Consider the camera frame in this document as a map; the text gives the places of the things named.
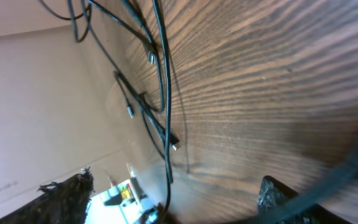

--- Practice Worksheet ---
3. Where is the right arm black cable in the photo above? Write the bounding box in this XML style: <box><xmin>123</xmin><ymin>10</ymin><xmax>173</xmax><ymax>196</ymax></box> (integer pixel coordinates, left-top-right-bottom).
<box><xmin>228</xmin><ymin>124</ymin><xmax>358</xmax><ymax>224</ymax></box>

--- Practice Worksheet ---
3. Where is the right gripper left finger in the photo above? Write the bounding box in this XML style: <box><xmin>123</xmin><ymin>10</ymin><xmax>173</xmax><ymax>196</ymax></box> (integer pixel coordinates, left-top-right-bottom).
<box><xmin>0</xmin><ymin>167</ymin><xmax>94</xmax><ymax>224</ymax></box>

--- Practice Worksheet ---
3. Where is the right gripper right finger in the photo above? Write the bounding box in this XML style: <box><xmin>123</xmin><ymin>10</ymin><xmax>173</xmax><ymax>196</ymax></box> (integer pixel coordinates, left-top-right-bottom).
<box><xmin>257</xmin><ymin>175</ymin><xmax>351</xmax><ymax>224</ymax></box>

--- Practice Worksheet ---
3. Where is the cardboard wall panel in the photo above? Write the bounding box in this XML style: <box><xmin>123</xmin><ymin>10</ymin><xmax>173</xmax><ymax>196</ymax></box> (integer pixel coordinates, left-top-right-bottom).
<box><xmin>0</xmin><ymin>1</ymin><xmax>129</xmax><ymax>218</ymax></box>

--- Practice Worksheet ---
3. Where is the black USB cable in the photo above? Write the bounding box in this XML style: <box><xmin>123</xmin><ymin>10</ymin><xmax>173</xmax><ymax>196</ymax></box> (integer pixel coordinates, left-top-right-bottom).
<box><xmin>82</xmin><ymin>0</ymin><xmax>181</xmax><ymax>218</ymax></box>

